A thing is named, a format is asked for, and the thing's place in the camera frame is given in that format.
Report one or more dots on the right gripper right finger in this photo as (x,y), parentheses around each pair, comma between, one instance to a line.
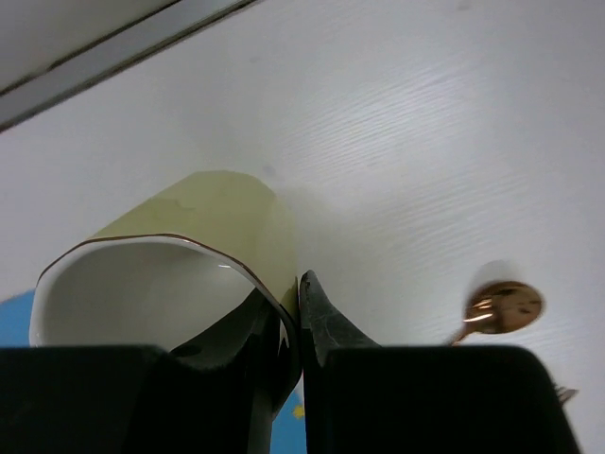
(330,343)

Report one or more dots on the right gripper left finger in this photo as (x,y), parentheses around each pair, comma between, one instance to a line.
(238,363)

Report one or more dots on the blue space-print cloth placemat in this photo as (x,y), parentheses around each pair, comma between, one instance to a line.
(288,431)

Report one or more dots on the pale yellow ceramic cup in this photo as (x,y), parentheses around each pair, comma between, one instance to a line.
(174,265)

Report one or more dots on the copper spoon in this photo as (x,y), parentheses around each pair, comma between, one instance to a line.
(499,307)

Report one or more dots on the aluminium rail at table edge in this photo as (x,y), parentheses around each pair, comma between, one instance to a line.
(110,55)

